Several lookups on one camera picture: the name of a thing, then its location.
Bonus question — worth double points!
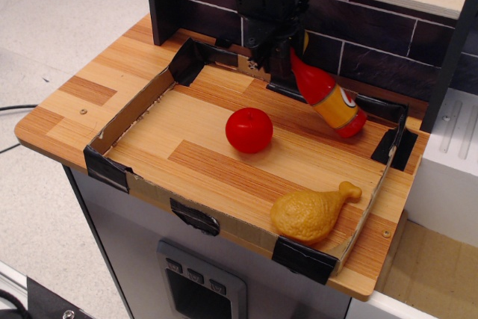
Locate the black cable on floor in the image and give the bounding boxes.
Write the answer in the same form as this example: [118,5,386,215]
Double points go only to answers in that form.
[0,104,39,154]

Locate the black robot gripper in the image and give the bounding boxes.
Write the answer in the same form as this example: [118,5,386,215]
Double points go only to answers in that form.
[235,0,308,90]

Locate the grey oven control panel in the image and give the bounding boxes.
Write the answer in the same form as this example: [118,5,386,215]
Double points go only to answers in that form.
[156,241,248,319]

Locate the black base plate with screw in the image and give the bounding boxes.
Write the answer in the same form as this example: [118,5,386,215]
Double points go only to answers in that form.
[27,277,92,319]

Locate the cardboard fence with black tape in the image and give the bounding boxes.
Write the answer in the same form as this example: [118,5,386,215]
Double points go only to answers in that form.
[84,39,423,283]

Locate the yellow toy bell pepper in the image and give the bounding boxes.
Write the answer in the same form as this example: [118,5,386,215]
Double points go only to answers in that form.
[302,31,309,54]

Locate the red toy tomato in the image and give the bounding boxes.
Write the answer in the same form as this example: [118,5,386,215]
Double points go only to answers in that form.
[225,108,273,154]

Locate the red hot sauce bottle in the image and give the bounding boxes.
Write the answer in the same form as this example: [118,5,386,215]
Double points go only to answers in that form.
[290,49,367,138]

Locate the white toy sink unit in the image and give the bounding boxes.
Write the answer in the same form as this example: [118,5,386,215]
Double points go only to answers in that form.
[405,89,477,247]

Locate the toy chicken drumstick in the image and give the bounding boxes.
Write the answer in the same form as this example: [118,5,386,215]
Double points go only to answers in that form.
[270,182,362,244]

